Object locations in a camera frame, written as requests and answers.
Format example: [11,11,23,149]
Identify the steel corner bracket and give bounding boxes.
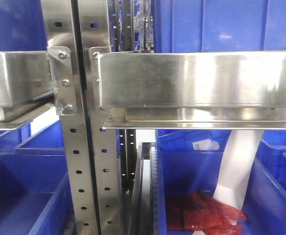
[88,46,112,110]

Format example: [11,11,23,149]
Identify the neighbouring steel shelf beam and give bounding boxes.
[0,46,78,131]

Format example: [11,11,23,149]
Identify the blue bin rear left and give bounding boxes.
[14,120,65,155]

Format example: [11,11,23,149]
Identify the blue bin with red bags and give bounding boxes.
[156,149,286,235]

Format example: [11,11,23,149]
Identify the perforated steel shelf upright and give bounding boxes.
[78,0,124,235]

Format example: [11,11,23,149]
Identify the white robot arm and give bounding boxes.
[213,130,264,210]

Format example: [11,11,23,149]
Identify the red anti-static bags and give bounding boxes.
[166,191,247,235]

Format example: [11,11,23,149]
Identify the blue bin far right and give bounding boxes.
[256,130,286,191]

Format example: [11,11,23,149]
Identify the empty blue bin left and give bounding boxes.
[0,153,73,235]

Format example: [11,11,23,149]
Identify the steel shelf front beam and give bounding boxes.
[98,51,286,130]

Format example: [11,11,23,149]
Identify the large blue bin upper shelf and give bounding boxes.
[152,0,286,52]

